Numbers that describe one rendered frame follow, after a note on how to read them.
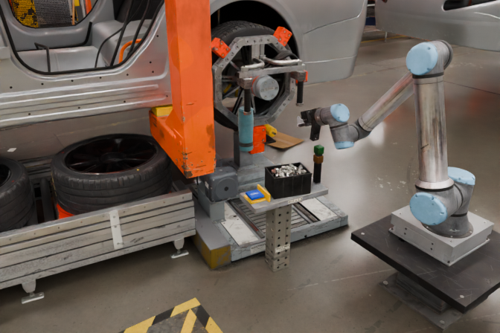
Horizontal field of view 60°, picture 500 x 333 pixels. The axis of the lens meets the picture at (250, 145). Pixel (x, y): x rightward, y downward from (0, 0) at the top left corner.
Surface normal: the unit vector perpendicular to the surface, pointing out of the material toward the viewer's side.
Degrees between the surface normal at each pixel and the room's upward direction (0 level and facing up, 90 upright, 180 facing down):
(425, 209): 94
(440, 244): 90
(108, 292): 0
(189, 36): 90
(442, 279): 0
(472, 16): 89
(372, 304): 0
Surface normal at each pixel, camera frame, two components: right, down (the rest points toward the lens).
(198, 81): 0.45, 0.36
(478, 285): 0.00, -0.92
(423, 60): -0.75, 0.13
